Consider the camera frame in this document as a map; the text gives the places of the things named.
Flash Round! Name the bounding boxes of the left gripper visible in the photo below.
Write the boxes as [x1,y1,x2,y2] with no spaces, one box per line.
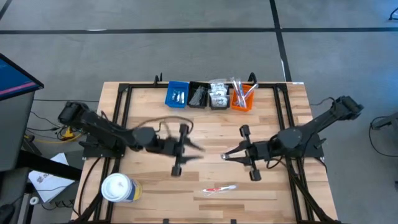
[155,124,206,177]

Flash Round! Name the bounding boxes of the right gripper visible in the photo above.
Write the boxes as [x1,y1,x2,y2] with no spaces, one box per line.
[221,124,262,182]

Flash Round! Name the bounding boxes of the bagged red toothbrush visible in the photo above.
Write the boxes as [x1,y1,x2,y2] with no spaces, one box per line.
[201,184,238,197]

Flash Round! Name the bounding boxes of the bagged black comb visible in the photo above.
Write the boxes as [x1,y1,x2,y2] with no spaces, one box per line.
[195,86,208,103]
[192,86,206,106]
[190,86,205,105]
[188,88,201,106]

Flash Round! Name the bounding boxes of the bagged white cotton pads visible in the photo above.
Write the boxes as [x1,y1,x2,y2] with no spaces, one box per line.
[210,96,230,109]

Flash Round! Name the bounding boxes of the bagged blue toothbrush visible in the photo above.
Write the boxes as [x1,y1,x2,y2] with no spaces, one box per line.
[236,78,248,108]
[229,77,246,109]
[239,82,259,105]

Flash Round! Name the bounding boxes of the bagged white puff black print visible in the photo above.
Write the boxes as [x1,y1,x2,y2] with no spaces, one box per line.
[210,78,229,88]

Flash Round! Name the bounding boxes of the orange plastic bin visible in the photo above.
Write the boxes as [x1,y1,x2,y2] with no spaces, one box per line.
[229,83,255,113]

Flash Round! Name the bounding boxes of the black plastic bin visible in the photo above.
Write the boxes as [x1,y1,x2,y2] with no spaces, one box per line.
[207,82,231,110]
[186,81,211,110]

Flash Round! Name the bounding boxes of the blue plastic bin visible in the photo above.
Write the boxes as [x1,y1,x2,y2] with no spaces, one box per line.
[164,80,190,110]

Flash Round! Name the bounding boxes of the white printed paper sheet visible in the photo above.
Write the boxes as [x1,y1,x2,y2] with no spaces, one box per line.
[27,152,76,203]

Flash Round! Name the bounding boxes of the monitor with blue screen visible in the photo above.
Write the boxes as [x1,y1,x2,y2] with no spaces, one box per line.
[0,52,45,172]

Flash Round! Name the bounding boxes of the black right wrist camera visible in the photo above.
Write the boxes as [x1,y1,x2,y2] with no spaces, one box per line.
[252,142,269,161]

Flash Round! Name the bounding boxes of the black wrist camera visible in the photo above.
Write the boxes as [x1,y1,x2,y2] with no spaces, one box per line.
[161,138,178,156]
[252,142,269,161]

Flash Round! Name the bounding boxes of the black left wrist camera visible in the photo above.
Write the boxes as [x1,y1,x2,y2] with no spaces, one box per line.
[161,138,178,156]

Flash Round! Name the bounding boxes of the black right camera cable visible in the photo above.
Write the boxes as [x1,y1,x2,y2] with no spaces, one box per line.
[266,155,285,170]

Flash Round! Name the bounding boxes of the black camera cable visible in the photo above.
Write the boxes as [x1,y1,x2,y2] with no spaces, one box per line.
[266,155,285,170]
[133,115,195,138]

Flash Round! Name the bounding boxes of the black left camera cable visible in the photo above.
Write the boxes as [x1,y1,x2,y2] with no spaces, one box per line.
[133,115,195,138]

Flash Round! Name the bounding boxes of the black aluminium table frame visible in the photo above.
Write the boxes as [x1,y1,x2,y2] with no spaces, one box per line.
[70,81,341,224]

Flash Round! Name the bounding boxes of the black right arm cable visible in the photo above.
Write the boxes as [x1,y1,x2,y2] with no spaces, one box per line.
[309,96,336,107]

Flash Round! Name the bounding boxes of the yellow cable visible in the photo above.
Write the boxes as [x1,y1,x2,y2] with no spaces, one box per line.
[32,123,85,144]

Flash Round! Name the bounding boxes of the black floor cable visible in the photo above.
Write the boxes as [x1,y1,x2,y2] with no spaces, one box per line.
[368,115,398,158]

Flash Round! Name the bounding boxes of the black stand frame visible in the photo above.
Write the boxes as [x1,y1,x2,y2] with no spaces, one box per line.
[0,149,83,224]

